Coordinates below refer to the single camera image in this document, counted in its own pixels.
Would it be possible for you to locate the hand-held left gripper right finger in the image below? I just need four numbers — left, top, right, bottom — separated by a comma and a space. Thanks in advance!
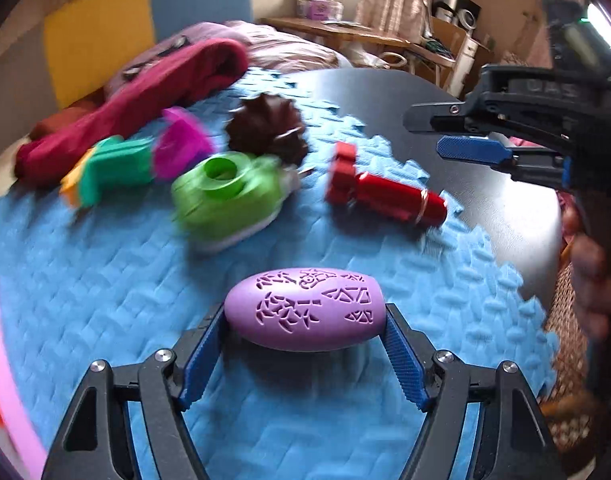
380, 302, 569, 480

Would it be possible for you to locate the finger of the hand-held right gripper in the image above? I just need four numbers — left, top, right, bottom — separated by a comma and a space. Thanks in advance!
435, 135, 516, 167
403, 101, 469, 137

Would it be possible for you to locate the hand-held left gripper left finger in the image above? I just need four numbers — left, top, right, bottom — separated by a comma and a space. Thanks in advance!
41, 304, 231, 480

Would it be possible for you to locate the red cylindrical tool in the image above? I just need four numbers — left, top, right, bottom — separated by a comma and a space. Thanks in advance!
325, 141, 448, 228

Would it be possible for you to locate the purple patterned egg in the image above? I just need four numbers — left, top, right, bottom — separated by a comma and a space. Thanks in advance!
224, 267, 387, 352

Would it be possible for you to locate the pink box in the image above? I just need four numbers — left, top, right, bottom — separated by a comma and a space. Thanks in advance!
0, 267, 48, 476

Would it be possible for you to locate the person's right hand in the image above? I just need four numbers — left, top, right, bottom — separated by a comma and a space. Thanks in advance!
560, 205, 611, 341

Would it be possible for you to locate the blue foam mat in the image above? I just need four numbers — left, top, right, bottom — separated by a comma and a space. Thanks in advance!
0, 66, 561, 480

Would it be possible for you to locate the wooden desk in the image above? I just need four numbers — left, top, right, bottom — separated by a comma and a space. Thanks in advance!
260, 14, 459, 86

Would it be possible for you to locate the purple storage box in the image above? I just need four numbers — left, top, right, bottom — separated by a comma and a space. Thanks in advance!
296, 0, 344, 21

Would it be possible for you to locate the green round plastic toy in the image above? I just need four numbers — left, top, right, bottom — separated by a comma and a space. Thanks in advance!
171, 152, 292, 253

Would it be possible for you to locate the patterned rug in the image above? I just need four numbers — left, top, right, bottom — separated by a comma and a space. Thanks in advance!
538, 260, 603, 456

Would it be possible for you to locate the pink duvet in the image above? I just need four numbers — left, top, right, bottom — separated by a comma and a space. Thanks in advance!
225, 20, 353, 77

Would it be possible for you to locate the dark brown ribbed pumpkin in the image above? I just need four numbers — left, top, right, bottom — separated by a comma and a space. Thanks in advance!
225, 94, 310, 167

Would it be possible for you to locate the green and orange toy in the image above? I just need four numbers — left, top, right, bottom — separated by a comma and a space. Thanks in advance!
60, 135, 158, 209

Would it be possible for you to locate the magenta translucent cup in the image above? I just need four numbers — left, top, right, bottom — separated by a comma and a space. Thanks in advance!
152, 106, 217, 181

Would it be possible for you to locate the maroon blanket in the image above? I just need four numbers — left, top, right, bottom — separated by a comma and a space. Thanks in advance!
14, 38, 250, 188

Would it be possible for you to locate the brown pillow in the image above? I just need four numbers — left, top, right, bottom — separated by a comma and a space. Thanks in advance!
29, 102, 98, 142

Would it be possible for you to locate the purple cat-face pillow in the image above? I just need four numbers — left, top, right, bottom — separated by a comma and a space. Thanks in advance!
105, 34, 191, 88

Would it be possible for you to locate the grey yellow blue headboard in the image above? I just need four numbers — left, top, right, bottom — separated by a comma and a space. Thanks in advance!
42, 0, 253, 111

